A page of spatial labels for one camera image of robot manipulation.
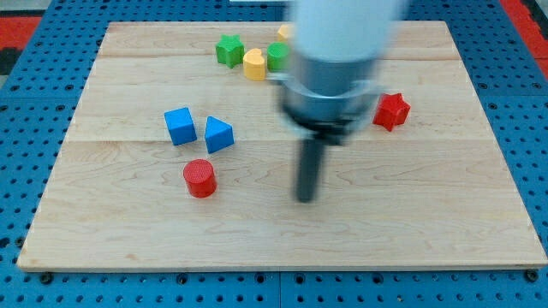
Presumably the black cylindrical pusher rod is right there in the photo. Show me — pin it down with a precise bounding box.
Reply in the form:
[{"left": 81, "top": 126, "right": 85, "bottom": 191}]
[{"left": 295, "top": 136, "right": 325, "bottom": 203}]

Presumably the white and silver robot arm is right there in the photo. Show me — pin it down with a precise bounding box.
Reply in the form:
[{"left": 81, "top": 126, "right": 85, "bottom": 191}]
[{"left": 274, "top": 0, "right": 408, "bottom": 203}]

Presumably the yellow block behind arm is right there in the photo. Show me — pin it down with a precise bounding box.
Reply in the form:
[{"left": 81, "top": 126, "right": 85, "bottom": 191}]
[{"left": 277, "top": 24, "right": 294, "bottom": 43}]

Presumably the red star block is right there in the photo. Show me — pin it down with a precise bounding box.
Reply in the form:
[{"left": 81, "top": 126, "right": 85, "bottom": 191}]
[{"left": 372, "top": 93, "right": 411, "bottom": 132}]

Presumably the green star block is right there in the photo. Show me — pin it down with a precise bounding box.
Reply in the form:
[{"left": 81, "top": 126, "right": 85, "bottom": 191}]
[{"left": 215, "top": 34, "right": 245, "bottom": 68}]

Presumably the blue triangular prism block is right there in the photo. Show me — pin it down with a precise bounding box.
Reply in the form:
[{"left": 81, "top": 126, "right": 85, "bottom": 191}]
[{"left": 205, "top": 116, "right": 235, "bottom": 154}]

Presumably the yellow heart block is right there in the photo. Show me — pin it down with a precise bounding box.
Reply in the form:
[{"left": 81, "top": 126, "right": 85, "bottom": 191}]
[{"left": 243, "top": 48, "right": 266, "bottom": 81}]

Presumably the green cylinder block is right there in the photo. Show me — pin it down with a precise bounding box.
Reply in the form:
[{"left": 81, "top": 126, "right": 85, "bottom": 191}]
[{"left": 267, "top": 42, "right": 290, "bottom": 72}]

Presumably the red cylinder block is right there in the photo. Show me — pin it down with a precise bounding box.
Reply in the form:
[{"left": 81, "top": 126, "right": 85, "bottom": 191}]
[{"left": 182, "top": 159, "right": 217, "bottom": 198}]

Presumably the light wooden board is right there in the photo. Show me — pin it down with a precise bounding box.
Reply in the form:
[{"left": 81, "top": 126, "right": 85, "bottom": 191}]
[{"left": 17, "top": 21, "right": 547, "bottom": 273}]

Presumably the blue cube block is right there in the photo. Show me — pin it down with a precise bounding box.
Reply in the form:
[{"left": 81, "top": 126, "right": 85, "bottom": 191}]
[{"left": 164, "top": 107, "right": 197, "bottom": 145}]

